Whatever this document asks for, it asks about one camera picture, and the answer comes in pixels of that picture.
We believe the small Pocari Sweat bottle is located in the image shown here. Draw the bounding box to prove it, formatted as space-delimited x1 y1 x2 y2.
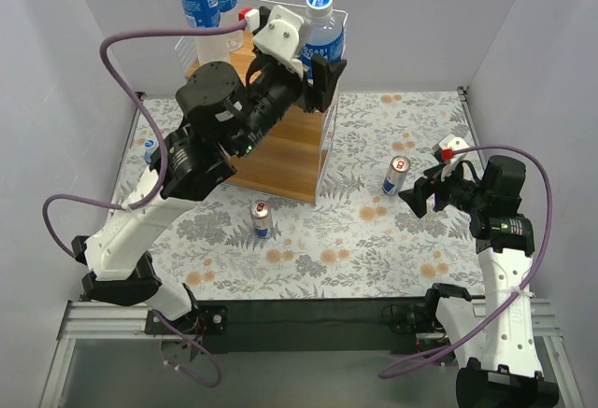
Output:
143 139 157 164

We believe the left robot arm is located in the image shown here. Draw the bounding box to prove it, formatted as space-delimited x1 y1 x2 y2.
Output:
72 53 347 333

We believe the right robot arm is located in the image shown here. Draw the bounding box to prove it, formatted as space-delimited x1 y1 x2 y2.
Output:
399 155 560 407

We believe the right Red Bull can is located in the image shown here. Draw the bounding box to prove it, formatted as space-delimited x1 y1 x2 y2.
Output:
382 156 411 195

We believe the red bull can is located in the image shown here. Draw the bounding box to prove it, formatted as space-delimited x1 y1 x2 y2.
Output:
250 201 273 239
382 156 411 195

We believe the left Red Bull can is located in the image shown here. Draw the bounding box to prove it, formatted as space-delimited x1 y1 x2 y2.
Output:
250 201 273 239

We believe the floral tablecloth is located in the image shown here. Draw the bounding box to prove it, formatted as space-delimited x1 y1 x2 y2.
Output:
111 90 510 301

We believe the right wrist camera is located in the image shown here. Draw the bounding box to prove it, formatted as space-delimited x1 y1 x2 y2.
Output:
433 134 469 181

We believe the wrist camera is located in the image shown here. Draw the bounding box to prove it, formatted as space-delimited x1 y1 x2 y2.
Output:
238 5 312 78
433 134 469 181

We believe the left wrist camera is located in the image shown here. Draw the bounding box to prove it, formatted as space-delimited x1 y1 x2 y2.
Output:
238 5 312 78

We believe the white wire wooden shelf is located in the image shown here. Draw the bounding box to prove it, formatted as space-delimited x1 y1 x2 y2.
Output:
175 0 349 205

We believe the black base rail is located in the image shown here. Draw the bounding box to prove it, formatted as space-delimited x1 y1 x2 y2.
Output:
144 298 482 356

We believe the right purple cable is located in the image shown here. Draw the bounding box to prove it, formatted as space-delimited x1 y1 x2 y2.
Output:
377 145 556 380

